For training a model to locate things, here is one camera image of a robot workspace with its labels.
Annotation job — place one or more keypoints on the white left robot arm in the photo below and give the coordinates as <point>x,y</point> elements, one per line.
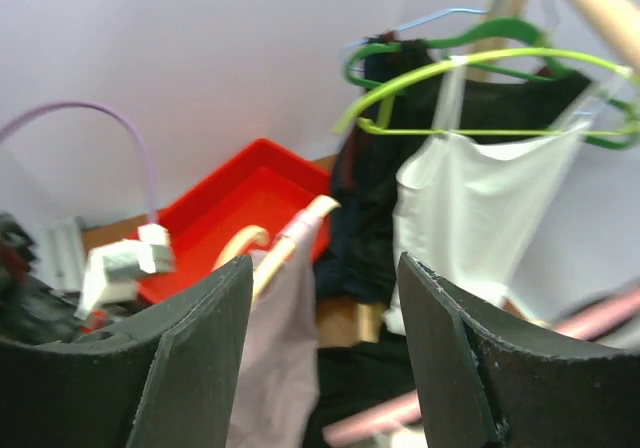
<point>32,312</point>

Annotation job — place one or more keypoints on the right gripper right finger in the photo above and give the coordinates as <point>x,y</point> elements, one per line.
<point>500,368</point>

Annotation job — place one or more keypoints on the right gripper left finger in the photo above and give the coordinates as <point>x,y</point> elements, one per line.
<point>164,377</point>

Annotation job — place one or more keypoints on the white tank top left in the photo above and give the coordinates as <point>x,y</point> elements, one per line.
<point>469,211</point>

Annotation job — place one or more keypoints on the wooden clothes rack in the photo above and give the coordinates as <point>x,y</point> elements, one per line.
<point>615,21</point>

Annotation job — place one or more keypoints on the light blue wire hanger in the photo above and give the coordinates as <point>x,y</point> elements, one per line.
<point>427,19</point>

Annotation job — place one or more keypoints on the beige hanger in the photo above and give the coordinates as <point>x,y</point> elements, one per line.
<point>286,243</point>

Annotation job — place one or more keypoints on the pink hanger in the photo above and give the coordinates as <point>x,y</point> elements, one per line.
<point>450,378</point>

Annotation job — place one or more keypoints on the pink tank top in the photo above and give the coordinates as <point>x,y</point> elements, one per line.
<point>277,385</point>

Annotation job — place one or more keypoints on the lime green hanger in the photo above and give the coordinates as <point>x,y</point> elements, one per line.
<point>404,102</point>

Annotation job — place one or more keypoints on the black tank top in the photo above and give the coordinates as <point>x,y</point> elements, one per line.
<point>353,379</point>

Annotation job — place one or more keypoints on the dark navy hanging garment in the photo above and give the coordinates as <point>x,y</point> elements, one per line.
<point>359,259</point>

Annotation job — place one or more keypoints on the red plastic bin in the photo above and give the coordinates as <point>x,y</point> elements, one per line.
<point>264,184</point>

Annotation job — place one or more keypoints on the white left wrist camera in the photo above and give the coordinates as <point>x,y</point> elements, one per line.
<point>113,271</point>

